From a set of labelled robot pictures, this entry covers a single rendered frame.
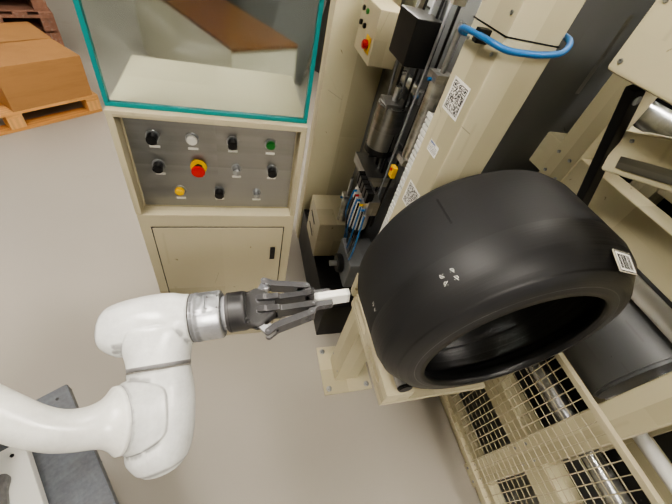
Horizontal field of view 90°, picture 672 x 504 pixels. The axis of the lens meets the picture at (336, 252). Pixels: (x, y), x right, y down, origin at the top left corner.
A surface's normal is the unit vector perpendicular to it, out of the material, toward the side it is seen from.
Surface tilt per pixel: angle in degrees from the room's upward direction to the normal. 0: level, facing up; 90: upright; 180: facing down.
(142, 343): 31
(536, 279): 48
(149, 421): 37
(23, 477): 5
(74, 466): 0
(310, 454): 0
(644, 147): 90
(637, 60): 90
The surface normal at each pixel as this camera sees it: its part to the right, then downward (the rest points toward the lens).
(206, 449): 0.20, -0.67
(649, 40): -0.96, 0.02
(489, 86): 0.20, 0.74
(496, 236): -0.30, -0.57
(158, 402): 0.65, -0.36
